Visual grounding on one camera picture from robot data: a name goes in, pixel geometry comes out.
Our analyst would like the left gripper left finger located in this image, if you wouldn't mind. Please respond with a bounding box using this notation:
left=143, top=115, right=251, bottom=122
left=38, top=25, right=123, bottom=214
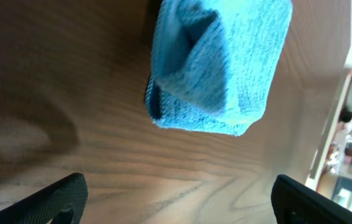
left=0, top=173, right=88, bottom=224

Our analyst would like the blue cloth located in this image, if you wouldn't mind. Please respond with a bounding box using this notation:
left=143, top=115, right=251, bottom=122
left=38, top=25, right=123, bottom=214
left=145, top=0, right=293, bottom=136

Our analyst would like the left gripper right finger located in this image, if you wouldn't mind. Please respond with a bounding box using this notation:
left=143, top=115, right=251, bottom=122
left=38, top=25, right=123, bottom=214
left=271, top=174, right=352, bottom=224

